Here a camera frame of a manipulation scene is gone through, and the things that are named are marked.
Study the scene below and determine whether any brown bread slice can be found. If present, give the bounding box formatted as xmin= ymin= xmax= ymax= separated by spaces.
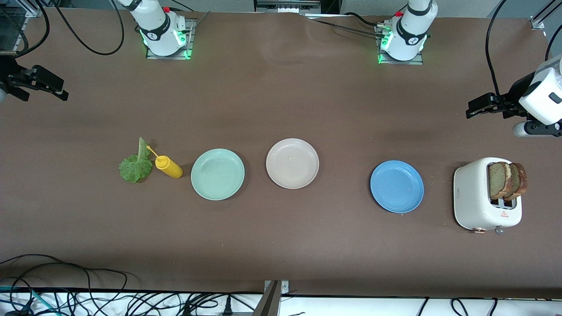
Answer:
xmin=509 ymin=162 xmax=527 ymax=201
xmin=488 ymin=162 xmax=512 ymax=201

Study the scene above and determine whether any green lettuce leaf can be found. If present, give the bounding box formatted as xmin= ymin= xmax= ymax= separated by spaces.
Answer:
xmin=119 ymin=137 xmax=154 ymax=183

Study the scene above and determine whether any yellow mustard squeeze bottle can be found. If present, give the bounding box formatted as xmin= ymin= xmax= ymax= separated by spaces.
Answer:
xmin=146 ymin=145 xmax=184 ymax=179

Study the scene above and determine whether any blue plate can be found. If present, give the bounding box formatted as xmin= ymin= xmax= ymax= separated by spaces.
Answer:
xmin=370 ymin=160 xmax=425 ymax=214

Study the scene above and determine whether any mint green plate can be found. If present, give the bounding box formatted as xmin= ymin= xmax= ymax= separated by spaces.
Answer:
xmin=191 ymin=148 xmax=245 ymax=201

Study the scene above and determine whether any beige plate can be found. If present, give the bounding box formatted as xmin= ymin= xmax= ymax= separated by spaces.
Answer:
xmin=266 ymin=138 xmax=320 ymax=190

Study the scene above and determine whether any white two-slot toaster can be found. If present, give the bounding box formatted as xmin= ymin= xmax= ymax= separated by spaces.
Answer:
xmin=454 ymin=157 xmax=523 ymax=234

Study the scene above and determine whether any black equipment box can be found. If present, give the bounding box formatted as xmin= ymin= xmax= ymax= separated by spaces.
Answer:
xmin=254 ymin=0 xmax=322 ymax=14

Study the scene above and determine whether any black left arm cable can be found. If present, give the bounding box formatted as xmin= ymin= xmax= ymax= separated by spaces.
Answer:
xmin=485 ymin=0 xmax=562 ymax=106

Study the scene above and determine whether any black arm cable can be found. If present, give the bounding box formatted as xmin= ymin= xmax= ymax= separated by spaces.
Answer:
xmin=485 ymin=0 xmax=562 ymax=106
xmin=0 ymin=0 xmax=126 ymax=57

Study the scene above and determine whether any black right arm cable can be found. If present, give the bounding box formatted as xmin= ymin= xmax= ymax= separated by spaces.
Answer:
xmin=0 ymin=0 xmax=126 ymax=57

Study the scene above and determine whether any aluminium profile rail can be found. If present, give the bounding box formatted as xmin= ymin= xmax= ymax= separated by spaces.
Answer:
xmin=0 ymin=0 xmax=44 ymax=18
xmin=530 ymin=0 xmax=562 ymax=30

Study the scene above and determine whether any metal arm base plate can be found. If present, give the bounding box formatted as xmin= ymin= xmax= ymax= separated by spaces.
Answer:
xmin=375 ymin=24 xmax=425 ymax=65
xmin=146 ymin=18 xmax=194 ymax=60

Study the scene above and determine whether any black base power cable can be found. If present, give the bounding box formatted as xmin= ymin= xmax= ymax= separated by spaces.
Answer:
xmin=303 ymin=12 xmax=387 ymax=38

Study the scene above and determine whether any black looped floor cable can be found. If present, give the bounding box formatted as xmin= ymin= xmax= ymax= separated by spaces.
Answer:
xmin=0 ymin=254 xmax=129 ymax=316

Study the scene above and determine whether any black thin floor cable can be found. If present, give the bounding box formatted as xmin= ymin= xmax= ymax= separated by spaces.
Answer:
xmin=451 ymin=298 xmax=471 ymax=316

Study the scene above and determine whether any teal cable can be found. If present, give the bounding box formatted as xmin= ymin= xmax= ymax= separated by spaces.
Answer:
xmin=0 ymin=285 xmax=60 ymax=316

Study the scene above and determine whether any grey metal mount bracket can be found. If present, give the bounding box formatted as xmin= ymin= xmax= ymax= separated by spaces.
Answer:
xmin=252 ymin=280 xmax=290 ymax=316

